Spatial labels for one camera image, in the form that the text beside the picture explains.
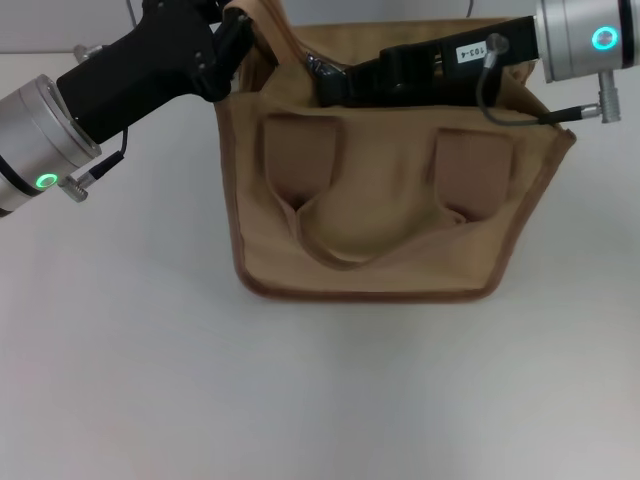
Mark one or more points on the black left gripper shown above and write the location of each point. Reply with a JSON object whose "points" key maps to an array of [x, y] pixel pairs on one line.
{"points": [[145, 70]]}

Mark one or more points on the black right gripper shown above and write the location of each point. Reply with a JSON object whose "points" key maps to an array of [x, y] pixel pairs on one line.
{"points": [[425, 75]]}

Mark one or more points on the silver metal zipper pull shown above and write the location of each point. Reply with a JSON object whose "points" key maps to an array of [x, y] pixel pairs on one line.
{"points": [[316, 65]]}

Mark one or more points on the khaki canvas food bag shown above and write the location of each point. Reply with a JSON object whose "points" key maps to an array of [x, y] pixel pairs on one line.
{"points": [[380, 165]]}

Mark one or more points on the white and silver left arm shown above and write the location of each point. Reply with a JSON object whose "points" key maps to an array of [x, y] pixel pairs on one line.
{"points": [[35, 130]]}

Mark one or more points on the silver right arm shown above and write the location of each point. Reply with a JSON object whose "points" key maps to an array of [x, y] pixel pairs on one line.
{"points": [[575, 40]]}

